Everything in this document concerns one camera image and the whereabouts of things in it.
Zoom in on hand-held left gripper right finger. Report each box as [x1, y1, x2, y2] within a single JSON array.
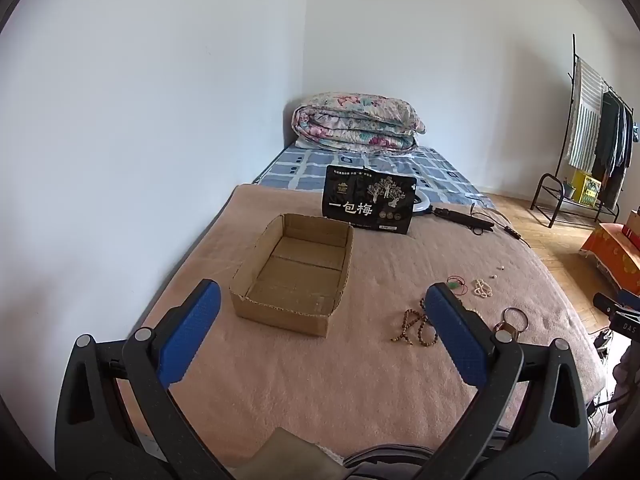
[[415, 282, 591, 480]]

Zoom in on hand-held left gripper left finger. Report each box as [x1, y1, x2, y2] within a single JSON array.
[[54, 279, 236, 480]]

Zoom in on cardboard box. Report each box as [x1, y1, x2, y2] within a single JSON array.
[[229, 213, 355, 338]]

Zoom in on orange patterned box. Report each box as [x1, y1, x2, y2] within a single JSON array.
[[580, 222, 640, 294]]

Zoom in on red box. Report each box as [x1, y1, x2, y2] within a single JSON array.
[[620, 209, 640, 251]]

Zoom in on yellow box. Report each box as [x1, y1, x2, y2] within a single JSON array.
[[570, 170, 603, 207]]

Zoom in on black folded tripod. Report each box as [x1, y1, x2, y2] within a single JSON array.
[[432, 206, 496, 236]]

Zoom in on black metal clothes rack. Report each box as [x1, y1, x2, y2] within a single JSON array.
[[531, 34, 640, 229]]

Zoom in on pink blanket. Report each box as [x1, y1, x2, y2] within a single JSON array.
[[117, 183, 607, 466]]

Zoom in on black zipper bag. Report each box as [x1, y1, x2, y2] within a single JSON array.
[[344, 444, 437, 480]]

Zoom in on khaki cloth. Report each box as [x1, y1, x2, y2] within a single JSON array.
[[239, 427, 351, 480]]

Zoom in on dark hanging clothes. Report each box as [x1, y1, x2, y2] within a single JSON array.
[[595, 91, 634, 194]]

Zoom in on black snack bag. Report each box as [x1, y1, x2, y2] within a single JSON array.
[[321, 164, 419, 235]]

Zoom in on striped hanging towel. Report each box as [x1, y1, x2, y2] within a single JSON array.
[[567, 57, 607, 174]]

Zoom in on blue checked bedsheet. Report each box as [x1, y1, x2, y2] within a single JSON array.
[[251, 143, 497, 209]]

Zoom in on folded floral quilt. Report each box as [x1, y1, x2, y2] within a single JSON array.
[[291, 92, 427, 154]]

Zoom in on black power cable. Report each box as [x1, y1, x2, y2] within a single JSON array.
[[589, 327, 617, 441]]

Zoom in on metal ring keychain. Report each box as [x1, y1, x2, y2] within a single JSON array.
[[494, 307, 529, 344]]

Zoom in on wooden bead bracelet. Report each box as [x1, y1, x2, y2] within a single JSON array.
[[391, 296, 442, 348]]

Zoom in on black cable with remote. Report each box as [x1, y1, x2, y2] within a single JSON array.
[[469, 203, 532, 247]]

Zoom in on white ring light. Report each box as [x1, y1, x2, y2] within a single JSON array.
[[410, 187, 435, 217]]

